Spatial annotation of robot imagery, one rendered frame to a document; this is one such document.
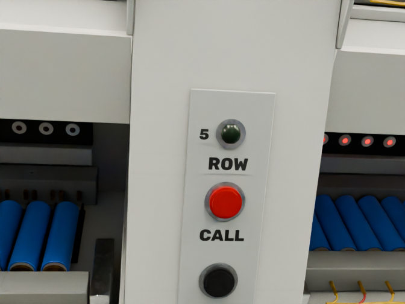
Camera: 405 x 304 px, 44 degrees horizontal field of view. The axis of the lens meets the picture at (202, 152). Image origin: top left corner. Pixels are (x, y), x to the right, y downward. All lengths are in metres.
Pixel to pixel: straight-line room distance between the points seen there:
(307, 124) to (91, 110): 0.10
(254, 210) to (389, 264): 0.15
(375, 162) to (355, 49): 0.23
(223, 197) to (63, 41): 0.10
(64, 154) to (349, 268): 0.23
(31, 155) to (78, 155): 0.04
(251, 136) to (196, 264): 0.07
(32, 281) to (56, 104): 0.13
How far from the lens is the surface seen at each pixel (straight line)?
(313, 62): 0.24
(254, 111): 0.24
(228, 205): 0.24
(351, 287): 0.38
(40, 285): 0.33
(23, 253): 0.35
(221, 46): 0.23
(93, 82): 0.24
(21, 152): 0.42
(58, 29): 0.23
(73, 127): 0.41
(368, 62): 0.25
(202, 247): 0.25
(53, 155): 0.42
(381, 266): 0.38
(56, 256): 0.35
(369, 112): 0.27
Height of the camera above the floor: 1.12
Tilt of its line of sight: 15 degrees down
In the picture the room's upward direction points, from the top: 4 degrees clockwise
